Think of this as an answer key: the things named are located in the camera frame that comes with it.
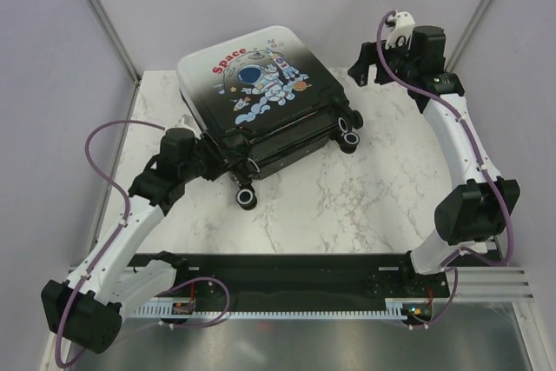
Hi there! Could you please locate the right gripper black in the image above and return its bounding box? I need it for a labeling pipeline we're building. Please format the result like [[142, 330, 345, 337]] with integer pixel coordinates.
[[347, 34, 418, 87]]

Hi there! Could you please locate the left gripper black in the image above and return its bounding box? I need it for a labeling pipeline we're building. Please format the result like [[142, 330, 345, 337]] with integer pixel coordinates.
[[180, 129, 244, 182]]

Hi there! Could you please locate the white suitcase with dark lining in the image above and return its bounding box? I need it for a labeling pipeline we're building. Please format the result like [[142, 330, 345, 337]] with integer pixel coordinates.
[[176, 25, 363, 210]]

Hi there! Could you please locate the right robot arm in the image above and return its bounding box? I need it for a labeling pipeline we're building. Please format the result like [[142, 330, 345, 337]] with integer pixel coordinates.
[[348, 26, 520, 296]]

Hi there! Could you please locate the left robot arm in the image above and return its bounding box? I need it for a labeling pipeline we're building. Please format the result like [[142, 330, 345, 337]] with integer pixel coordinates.
[[41, 128, 208, 368]]

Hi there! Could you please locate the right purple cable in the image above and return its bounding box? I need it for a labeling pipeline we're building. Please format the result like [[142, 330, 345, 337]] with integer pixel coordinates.
[[374, 9, 518, 330]]

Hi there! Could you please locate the purple cable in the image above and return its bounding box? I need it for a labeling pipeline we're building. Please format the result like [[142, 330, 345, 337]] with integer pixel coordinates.
[[374, 9, 518, 330], [54, 120, 230, 368]]

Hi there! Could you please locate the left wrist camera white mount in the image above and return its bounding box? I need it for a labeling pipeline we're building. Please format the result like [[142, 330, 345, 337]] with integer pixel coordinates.
[[181, 114, 199, 133]]

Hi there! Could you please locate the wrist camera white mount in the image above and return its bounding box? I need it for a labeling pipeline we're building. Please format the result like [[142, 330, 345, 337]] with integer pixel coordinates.
[[181, 114, 199, 133], [385, 11, 415, 50]]

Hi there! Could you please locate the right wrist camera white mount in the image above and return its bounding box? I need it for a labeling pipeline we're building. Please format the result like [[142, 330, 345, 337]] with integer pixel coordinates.
[[385, 11, 415, 50]]

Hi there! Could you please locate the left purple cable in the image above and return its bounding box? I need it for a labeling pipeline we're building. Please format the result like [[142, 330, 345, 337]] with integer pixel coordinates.
[[54, 120, 230, 368]]

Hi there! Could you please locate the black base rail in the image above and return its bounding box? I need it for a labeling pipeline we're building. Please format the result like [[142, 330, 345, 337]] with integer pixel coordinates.
[[171, 254, 450, 308]]

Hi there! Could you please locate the right aluminium frame post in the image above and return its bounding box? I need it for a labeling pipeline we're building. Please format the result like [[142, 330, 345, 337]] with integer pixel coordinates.
[[446, 0, 495, 71]]

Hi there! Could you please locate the aluminium frame post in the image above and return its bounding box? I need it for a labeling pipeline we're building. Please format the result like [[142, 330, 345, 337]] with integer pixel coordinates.
[[446, 0, 495, 71], [85, 0, 142, 86]]

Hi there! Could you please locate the left aluminium frame post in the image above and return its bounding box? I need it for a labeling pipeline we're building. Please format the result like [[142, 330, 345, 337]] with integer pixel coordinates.
[[85, 0, 142, 86]]

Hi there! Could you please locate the light blue cable duct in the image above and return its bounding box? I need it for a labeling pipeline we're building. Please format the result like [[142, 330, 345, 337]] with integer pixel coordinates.
[[129, 298, 432, 320]]

